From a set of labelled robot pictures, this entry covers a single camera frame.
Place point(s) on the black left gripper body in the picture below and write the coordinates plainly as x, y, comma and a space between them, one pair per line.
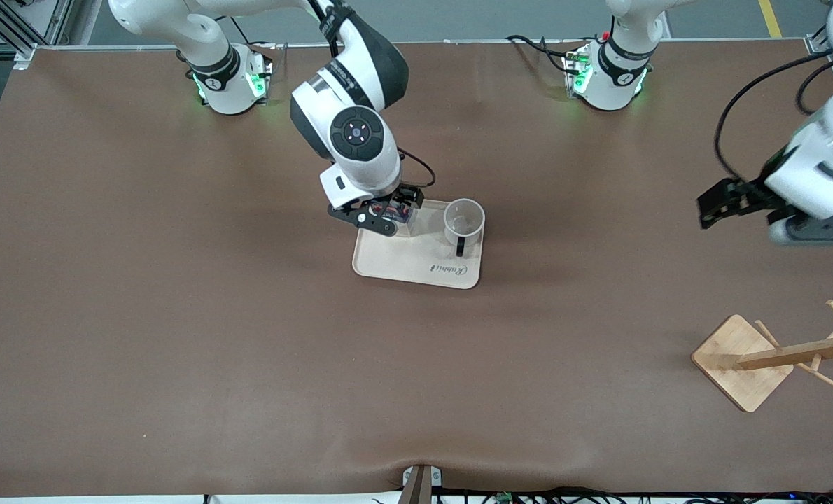
754, 190

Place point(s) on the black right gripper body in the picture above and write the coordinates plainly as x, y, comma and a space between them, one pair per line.
407, 195

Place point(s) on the blue milk carton green cap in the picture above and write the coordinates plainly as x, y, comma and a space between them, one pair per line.
406, 229

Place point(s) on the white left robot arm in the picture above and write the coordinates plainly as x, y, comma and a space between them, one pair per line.
819, 161

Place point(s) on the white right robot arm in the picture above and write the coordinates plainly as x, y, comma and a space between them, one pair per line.
360, 133

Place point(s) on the cream rabbit print tray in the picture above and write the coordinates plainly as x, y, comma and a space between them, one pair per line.
416, 266

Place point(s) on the wooden mug rack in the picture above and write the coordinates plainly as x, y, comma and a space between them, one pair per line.
738, 367

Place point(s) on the brown table mat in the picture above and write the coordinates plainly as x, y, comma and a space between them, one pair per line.
178, 364

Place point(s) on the aluminium frame profile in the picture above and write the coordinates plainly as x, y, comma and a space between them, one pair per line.
817, 43
10, 28

